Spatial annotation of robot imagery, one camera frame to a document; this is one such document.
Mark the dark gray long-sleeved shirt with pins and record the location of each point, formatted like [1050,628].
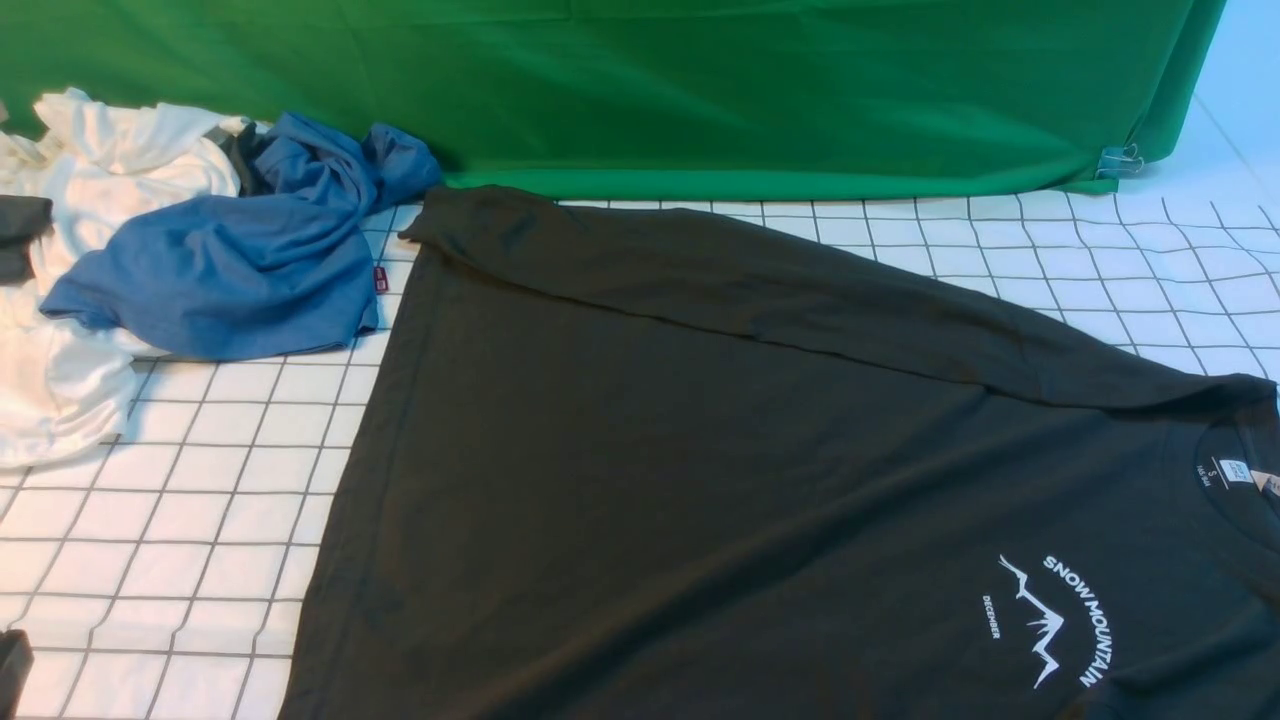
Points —
[629,464]

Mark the blue shirt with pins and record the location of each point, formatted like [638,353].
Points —
[285,272]

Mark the dark garment at left edge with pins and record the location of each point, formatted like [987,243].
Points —
[23,220]

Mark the white grid tablecloth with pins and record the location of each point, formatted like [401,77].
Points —
[160,575]

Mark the green backdrop cloth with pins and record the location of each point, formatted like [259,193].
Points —
[648,100]

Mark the white shirt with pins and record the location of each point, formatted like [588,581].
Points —
[67,388]

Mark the metal binder clip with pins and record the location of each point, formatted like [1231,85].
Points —
[1118,162]

